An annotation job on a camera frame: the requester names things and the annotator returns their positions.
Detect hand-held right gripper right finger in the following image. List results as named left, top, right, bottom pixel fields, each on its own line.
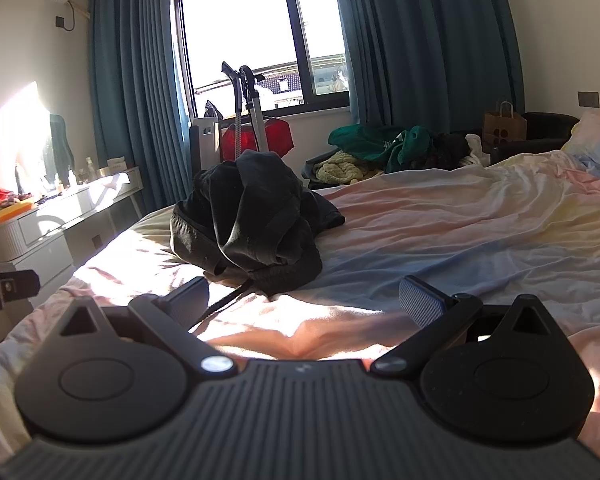
left=370, top=275, right=556, bottom=376

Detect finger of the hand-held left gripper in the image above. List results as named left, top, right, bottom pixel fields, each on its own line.
left=0, top=270, right=40, bottom=313

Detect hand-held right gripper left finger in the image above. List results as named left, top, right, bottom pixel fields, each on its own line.
left=59, top=276, right=237, bottom=376

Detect black pants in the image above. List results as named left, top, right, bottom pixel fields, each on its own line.
left=170, top=149, right=346, bottom=331

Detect dark clothes heap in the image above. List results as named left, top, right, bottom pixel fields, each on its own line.
left=420, top=132, right=475, bottom=169

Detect white drawer chest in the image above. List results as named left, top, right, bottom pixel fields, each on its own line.
left=0, top=232, right=77, bottom=308

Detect orange tray with trinkets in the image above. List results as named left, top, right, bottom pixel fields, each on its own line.
left=0, top=186, right=35, bottom=228

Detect bed with pastel sheet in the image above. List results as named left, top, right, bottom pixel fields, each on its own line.
left=0, top=152, right=600, bottom=463

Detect white dressing table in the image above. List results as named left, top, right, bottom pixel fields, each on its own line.
left=0, top=166, right=143, bottom=263

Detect green framed mirror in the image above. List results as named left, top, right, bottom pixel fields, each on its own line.
left=47, top=112, right=76, bottom=177

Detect yellow knit garment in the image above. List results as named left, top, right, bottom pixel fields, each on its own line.
left=315, top=150, right=384, bottom=184

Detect white and black folded board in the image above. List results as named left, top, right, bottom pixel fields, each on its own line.
left=189, top=116, right=222, bottom=172

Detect white cloth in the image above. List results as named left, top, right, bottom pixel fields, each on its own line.
left=460, top=133, right=492, bottom=167

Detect green garment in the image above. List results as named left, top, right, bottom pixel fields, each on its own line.
left=328, top=124, right=433, bottom=174

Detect red fabric bag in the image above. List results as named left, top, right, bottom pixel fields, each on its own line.
left=219, top=116, right=295, bottom=161

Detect brown paper bag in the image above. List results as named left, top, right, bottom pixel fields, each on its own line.
left=482, top=101, right=528, bottom=148

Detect silver garment steamer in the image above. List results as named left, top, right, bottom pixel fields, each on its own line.
left=220, top=60, right=277, bottom=161

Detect black armchair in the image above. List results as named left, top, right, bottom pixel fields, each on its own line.
left=485, top=112, right=581, bottom=166

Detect teal curtain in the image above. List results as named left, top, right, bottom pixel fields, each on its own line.
left=87, top=0, right=197, bottom=216
left=330, top=0, right=526, bottom=133

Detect pastel pillow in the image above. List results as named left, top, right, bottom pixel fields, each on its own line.
left=561, top=110, right=600, bottom=182

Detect black framed window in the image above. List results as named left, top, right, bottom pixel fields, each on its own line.
left=170, top=0, right=352, bottom=117

